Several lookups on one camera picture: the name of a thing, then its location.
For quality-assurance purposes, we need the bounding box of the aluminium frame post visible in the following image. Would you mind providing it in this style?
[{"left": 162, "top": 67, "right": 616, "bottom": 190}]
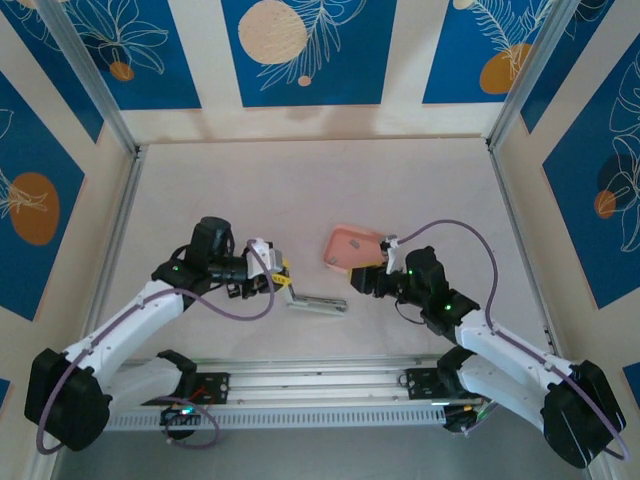
[
  {"left": 37, "top": 0, "right": 142, "bottom": 157},
  {"left": 487, "top": 0, "right": 586, "bottom": 151}
]

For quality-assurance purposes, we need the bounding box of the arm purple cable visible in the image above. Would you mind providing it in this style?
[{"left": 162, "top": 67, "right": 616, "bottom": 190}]
[
  {"left": 392, "top": 218, "right": 631, "bottom": 460},
  {"left": 37, "top": 243, "right": 276, "bottom": 455}
]

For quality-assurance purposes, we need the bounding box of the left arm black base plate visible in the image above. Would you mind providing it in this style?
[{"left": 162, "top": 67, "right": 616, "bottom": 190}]
[{"left": 149, "top": 372, "right": 231, "bottom": 406}]

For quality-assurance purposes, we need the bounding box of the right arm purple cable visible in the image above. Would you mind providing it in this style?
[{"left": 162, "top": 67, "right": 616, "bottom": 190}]
[{"left": 392, "top": 218, "right": 631, "bottom": 460}]

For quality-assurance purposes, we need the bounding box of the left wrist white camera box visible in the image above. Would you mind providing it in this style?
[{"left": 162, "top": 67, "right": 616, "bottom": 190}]
[{"left": 246, "top": 237, "right": 285, "bottom": 277}]

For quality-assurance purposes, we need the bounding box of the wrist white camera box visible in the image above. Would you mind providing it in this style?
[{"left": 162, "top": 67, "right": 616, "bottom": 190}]
[
  {"left": 378, "top": 233, "right": 402, "bottom": 275},
  {"left": 246, "top": 237, "right": 285, "bottom": 277}
]

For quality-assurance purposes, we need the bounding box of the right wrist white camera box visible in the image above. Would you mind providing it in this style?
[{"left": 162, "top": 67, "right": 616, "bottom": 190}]
[{"left": 378, "top": 233, "right": 402, "bottom": 275}]

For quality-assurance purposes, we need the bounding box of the pink plastic tray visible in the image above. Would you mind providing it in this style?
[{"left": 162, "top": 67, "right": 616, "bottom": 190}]
[{"left": 323, "top": 224, "right": 389, "bottom": 275}]

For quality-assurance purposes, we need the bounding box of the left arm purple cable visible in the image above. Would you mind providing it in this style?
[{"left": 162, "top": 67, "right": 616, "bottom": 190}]
[{"left": 37, "top": 243, "right": 276, "bottom": 455}]

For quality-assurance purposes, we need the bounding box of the aluminium mounting rail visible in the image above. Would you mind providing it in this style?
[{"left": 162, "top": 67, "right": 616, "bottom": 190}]
[{"left": 42, "top": 353, "right": 594, "bottom": 410}]

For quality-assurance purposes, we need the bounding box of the grey slotted cable duct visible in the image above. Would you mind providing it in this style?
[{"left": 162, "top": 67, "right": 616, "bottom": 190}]
[{"left": 107, "top": 407, "right": 447, "bottom": 432}]

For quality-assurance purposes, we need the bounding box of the aluminium table side rail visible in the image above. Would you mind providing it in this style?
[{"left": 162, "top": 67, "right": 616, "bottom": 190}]
[
  {"left": 487, "top": 144, "right": 561, "bottom": 359},
  {"left": 74, "top": 147, "right": 147, "bottom": 369}
]

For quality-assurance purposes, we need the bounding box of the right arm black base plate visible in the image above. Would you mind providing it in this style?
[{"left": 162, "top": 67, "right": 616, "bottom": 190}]
[{"left": 405, "top": 367, "right": 497, "bottom": 401}]

